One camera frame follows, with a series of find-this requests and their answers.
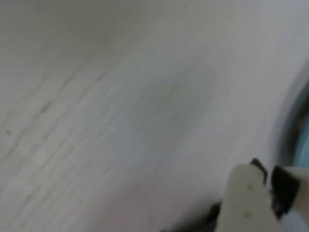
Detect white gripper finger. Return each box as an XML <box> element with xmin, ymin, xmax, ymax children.
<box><xmin>218</xmin><ymin>158</ymin><xmax>283</xmax><ymax>232</ymax></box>

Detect white gripper finger with black pad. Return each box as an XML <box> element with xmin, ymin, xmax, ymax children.
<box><xmin>271</xmin><ymin>165</ymin><xmax>309</xmax><ymax>219</ymax></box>

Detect blue round dish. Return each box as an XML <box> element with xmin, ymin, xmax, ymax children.
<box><xmin>277</xmin><ymin>62</ymin><xmax>309</xmax><ymax>170</ymax></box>

